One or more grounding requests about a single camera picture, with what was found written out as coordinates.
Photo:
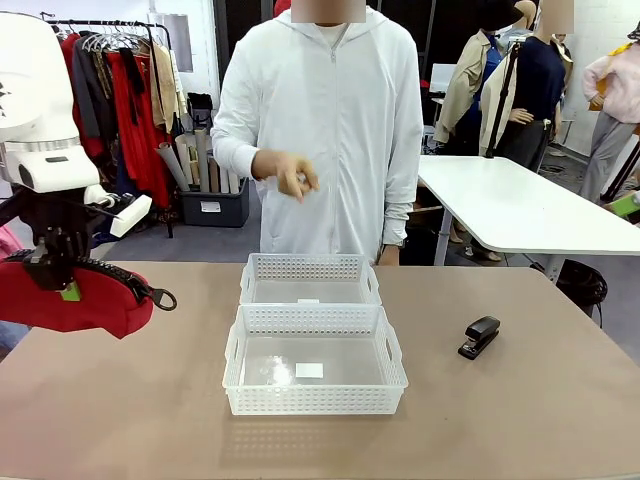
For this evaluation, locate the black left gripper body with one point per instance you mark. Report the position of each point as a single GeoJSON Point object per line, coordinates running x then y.
{"type": "Point", "coordinates": [55, 250]}

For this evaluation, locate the red pouch black zipper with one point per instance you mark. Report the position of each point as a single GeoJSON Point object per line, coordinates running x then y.
{"type": "Point", "coordinates": [90, 310]}

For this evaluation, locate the black stapler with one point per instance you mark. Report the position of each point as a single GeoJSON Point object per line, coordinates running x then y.
{"type": "Point", "coordinates": [479, 337]}

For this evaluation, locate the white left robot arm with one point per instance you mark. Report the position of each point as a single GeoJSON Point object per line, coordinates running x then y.
{"type": "Point", "coordinates": [35, 110]}

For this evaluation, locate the person's left forearm white sleeve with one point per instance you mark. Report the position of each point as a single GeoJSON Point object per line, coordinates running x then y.
{"type": "Point", "coordinates": [397, 220]}

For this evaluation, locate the person's right hand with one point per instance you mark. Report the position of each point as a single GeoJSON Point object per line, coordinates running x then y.
{"type": "Point", "coordinates": [287, 172]}

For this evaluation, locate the person's left hand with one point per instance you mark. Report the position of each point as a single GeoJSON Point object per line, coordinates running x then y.
{"type": "Point", "coordinates": [389, 255]}

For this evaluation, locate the pink garment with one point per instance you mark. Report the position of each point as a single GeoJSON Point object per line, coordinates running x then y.
{"type": "Point", "coordinates": [10, 242]}

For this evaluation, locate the red hanging jacket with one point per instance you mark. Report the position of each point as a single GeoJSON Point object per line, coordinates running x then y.
{"type": "Point", "coordinates": [85, 130]}

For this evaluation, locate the long red hanging dress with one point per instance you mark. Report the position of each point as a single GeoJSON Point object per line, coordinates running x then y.
{"type": "Point", "coordinates": [142, 150]}

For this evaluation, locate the slanted grey paper roll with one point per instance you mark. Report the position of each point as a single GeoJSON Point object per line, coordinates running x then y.
{"type": "Point", "coordinates": [172, 165]}

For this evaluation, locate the grey hanging jacket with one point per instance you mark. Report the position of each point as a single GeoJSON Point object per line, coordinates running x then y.
{"type": "Point", "coordinates": [92, 90]}

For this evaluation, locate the dark grey storage bin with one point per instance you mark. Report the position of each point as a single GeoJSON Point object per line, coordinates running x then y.
{"type": "Point", "coordinates": [215, 207]}

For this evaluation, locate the tall grey cardboard tube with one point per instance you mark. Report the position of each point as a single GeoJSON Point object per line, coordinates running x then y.
{"type": "Point", "coordinates": [202, 160]}

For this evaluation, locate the brown cardboard tube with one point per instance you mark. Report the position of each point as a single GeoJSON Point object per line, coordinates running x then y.
{"type": "Point", "coordinates": [214, 175]}

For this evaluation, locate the black hanging scarf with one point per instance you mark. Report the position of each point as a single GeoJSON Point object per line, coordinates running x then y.
{"type": "Point", "coordinates": [132, 85]}

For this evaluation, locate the beige hanging garment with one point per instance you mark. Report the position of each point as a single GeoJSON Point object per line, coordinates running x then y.
{"type": "Point", "coordinates": [167, 85]}

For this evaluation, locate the black office chair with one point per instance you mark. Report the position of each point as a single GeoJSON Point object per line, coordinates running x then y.
{"type": "Point", "coordinates": [201, 112]}

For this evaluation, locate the black metal clothes rack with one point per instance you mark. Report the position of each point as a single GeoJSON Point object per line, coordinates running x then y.
{"type": "Point", "coordinates": [115, 24]}

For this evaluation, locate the white perforated plastic basket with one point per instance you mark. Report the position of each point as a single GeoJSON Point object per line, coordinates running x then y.
{"type": "Point", "coordinates": [310, 277]}

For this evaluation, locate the white perforated basket with label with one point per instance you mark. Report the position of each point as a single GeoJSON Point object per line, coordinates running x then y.
{"type": "Point", "coordinates": [315, 365]}

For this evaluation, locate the person in white hoodie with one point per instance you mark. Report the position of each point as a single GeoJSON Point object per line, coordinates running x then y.
{"type": "Point", "coordinates": [330, 125]}

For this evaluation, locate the white monitor back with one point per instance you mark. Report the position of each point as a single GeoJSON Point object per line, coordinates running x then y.
{"type": "Point", "coordinates": [442, 79]}

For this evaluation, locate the mannequin in beige trench coat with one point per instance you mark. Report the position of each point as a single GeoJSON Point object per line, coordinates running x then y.
{"type": "Point", "coordinates": [465, 90]}

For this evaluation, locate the white background table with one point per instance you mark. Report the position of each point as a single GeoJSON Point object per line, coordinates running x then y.
{"type": "Point", "coordinates": [520, 205]}

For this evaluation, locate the mannequin in navy top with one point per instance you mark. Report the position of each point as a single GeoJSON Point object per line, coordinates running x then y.
{"type": "Point", "coordinates": [535, 100]}

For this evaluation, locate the mannequin in pink sweater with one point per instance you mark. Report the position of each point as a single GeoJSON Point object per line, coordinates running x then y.
{"type": "Point", "coordinates": [612, 100]}

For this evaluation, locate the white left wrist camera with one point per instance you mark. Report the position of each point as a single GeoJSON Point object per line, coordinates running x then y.
{"type": "Point", "coordinates": [127, 215]}

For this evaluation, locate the grey sheet on wall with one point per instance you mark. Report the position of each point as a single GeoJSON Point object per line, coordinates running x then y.
{"type": "Point", "coordinates": [179, 42]}

